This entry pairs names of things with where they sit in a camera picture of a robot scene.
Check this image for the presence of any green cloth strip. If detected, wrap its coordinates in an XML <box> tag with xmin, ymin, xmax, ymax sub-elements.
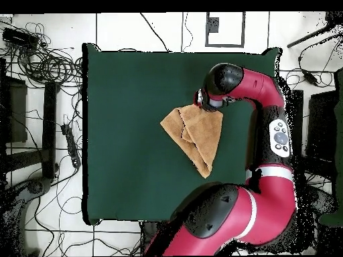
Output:
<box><xmin>318</xmin><ymin>68</ymin><xmax>343</xmax><ymax>228</ymax></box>

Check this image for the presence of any grey square frame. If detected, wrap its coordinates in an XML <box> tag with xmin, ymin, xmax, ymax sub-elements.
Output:
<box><xmin>205</xmin><ymin>11</ymin><xmax>247</xmax><ymax>49</ymax></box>

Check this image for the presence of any black stand base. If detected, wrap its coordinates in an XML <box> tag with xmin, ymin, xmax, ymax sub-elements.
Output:
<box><xmin>302</xmin><ymin>184</ymin><xmax>339</xmax><ymax>216</ymax></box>
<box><xmin>0</xmin><ymin>176</ymin><xmax>52</xmax><ymax>257</ymax></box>

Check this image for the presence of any black flat box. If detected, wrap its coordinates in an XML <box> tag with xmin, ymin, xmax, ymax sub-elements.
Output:
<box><xmin>2</xmin><ymin>27</ymin><xmax>40</xmax><ymax>47</ymax></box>

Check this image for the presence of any black cable tangle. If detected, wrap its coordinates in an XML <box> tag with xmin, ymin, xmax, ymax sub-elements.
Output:
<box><xmin>3</xmin><ymin>21</ymin><xmax>83</xmax><ymax>87</ymax></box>
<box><xmin>278</xmin><ymin>68</ymin><xmax>336</xmax><ymax>194</ymax></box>

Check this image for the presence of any dark green tablecloth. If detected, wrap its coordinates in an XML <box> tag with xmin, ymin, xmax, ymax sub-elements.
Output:
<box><xmin>82</xmin><ymin>42</ymin><xmax>282</xmax><ymax>226</ymax></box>

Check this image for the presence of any orange terry towel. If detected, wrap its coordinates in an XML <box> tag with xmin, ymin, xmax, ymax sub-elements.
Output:
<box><xmin>159</xmin><ymin>104</ymin><xmax>224</xmax><ymax>179</ymax></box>

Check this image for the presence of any black power adapter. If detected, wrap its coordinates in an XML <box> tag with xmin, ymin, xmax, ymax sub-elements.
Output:
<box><xmin>303</xmin><ymin>70</ymin><xmax>320</xmax><ymax>86</ymax></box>

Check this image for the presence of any black power strip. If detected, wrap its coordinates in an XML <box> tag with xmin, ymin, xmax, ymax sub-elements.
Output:
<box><xmin>60</xmin><ymin>123</ymin><xmax>82</xmax><ymax>169</ymax></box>

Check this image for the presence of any black square panel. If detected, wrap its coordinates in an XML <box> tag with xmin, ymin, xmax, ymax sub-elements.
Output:
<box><xmin>306</xmin><ymin>90</ymin><xmax>339</xmax><ymax>162</ymax></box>
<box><xmin>0</xmin><ymin>76</ymin><xmax>28</xmax><ymax>143</ymax></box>

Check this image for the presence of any black diagonal cable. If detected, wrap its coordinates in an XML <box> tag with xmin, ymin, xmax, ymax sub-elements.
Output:
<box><xmin>139</xmin><ymin>12</ymin><xmax>170</xmax><ymax>52</ymax></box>

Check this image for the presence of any black tripod leg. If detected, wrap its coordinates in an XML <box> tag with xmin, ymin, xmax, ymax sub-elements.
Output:
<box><xmin>286</xmin><ymin>11</ymin><xmax>343</xmax><ymax>50</ymax></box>

